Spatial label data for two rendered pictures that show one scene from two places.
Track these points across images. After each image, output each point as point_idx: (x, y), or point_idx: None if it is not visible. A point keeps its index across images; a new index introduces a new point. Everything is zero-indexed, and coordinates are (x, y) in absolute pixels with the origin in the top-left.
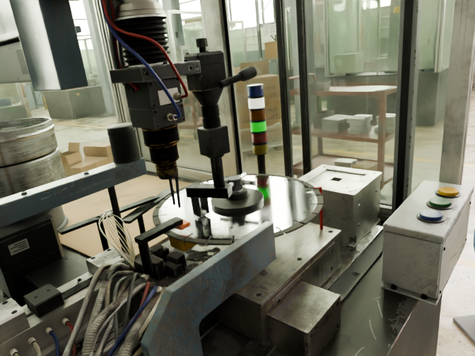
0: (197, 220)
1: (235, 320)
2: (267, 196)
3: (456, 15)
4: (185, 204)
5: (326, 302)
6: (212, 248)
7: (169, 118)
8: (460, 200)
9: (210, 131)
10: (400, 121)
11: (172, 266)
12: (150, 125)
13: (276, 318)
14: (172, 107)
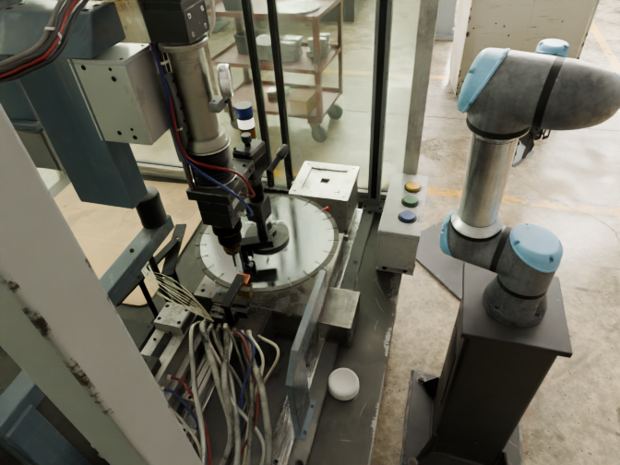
0: (246, 266)
1: (291, 329)
2: (290, 226)
3: (418, 44)
4: (222, 249)
5: (352, 301)
6: None
7: (241, 216)
8: (423, 194)
9: (260, 207)
10: (375, 128)
11: (243, 311)
12: (226, 225)
13: (326, 323)
14: (239, 204)
